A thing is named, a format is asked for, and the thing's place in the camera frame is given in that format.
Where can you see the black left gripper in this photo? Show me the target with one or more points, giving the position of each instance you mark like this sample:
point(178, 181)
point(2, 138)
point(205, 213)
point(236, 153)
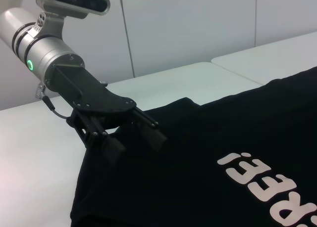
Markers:
point(84, 88)

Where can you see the black shirt with FREE print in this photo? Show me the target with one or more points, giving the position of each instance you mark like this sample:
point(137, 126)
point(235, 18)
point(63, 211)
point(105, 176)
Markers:
point(198, 128)

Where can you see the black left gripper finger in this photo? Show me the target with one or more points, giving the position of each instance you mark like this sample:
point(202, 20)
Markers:
point(156, 138)

